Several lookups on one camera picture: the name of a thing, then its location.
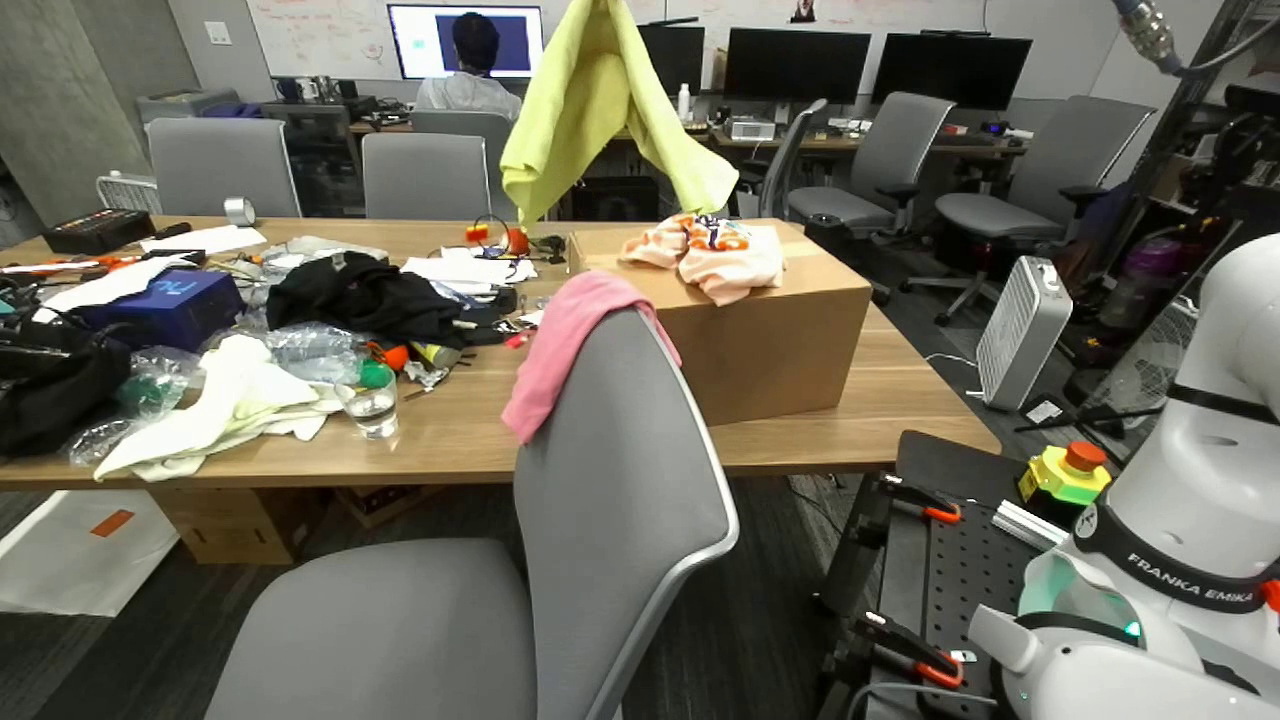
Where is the pink shirt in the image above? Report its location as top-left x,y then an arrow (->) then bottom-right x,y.
496,267 -> 683,453

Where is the yellow-green towel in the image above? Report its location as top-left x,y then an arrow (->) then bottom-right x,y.
496,0 -> 746,226

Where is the brown cardboard box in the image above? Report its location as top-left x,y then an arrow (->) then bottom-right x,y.
566,217 -> 875,426

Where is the seated person in grey shirt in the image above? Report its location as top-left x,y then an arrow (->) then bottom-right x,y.
404,8 -> 534,143

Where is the dark blue box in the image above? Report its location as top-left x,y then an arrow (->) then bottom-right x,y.
71,263 -> 253,357

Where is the white papers stack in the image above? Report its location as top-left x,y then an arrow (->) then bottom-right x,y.
395,244 -> 541,306

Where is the grey swivel chair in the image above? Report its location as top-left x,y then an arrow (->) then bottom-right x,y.
932,92 -> 1160,256
718,92 -> 831,225
786,87 -> 960,256

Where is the clear plastic bottle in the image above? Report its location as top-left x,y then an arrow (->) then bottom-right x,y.
340,357 -> 404,443

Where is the black clothing pile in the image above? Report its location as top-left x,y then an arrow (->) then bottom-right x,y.
266,246 -> 520,351

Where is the black computer monitor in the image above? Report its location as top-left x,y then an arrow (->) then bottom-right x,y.
635,17 -> 710,95
874,27 -> 1035,114
720,23 -> 875,109

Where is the white space heater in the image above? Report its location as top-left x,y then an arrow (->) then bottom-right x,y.
973,252 -> 1078,415

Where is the monitor with lit blue screen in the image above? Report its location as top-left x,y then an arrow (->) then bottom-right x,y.
385,0 -> 551,82

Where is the white cloth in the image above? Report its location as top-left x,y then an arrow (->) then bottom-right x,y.
93,330 -> 352,482

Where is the yellow emergency stop button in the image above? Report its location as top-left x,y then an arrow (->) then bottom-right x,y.
1017,435 -> 1117,513

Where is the crumpled clear plastic bag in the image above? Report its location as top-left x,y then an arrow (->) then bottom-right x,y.
65,343 -> 210,472

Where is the white paper sheet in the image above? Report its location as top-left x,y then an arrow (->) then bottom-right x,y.
33,252 -> 202,322

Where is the black flat device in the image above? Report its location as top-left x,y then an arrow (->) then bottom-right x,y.
42,206 -> 159,261

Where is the black bag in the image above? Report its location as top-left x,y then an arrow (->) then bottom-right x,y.
0,317 -> 135,455

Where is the grey office chair with metal frame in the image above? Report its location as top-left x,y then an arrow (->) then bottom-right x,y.
206,305 -> 746,720

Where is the orange-handled black clamp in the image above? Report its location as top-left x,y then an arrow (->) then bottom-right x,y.
855,607 -> 977,696
875,472 -> 968,528

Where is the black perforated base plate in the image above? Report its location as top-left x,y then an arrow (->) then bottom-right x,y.
820,426 -> 1062,720

